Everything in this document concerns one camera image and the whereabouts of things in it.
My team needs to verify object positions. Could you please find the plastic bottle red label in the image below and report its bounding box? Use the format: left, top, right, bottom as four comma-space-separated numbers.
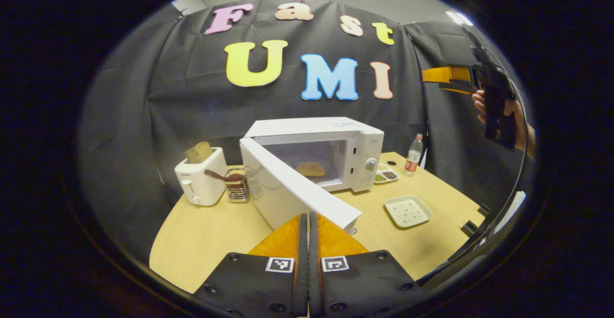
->
404, 133, 425, 177

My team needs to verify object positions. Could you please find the white cloth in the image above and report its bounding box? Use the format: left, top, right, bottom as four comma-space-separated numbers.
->
494, 191, 527, 235

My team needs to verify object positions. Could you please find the white toaster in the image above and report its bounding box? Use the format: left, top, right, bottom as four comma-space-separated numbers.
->
174, 147, 228, 207

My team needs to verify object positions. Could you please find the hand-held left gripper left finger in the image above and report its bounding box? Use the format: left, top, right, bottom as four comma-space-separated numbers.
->
194, 212, 309, 318

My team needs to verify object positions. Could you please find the metal wire holder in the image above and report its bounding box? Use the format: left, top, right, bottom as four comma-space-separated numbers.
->
225, 168, 251, 204

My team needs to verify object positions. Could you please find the brown toast slice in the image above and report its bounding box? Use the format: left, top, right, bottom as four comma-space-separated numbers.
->
185, 141, 214, 164

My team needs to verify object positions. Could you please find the black backdrop cloth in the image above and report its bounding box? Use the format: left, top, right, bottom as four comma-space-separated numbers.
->
79, 0, 531, 266

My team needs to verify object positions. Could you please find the round crumbed bread bun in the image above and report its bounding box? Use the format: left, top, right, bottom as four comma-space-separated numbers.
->
295, 162, 326, 177

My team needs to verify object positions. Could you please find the ceiling light panel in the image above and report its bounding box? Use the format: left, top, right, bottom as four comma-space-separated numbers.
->
446, 11, 473, 26

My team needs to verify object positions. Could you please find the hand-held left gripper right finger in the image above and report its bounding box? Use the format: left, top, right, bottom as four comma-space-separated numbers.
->
309, 212, 425, 318

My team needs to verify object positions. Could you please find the white microwave oven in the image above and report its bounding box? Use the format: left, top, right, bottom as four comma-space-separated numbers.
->
239, 117, 385, 235

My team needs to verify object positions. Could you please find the brown wooden spoon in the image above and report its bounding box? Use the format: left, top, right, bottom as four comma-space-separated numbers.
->
204, 169, 245, 183

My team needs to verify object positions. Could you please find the pale green square plate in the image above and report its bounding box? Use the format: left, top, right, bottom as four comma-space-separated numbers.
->
384, 195, 433, 229

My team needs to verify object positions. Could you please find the white divided dish of beans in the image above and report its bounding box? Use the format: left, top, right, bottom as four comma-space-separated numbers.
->
373, 164, 400, 185

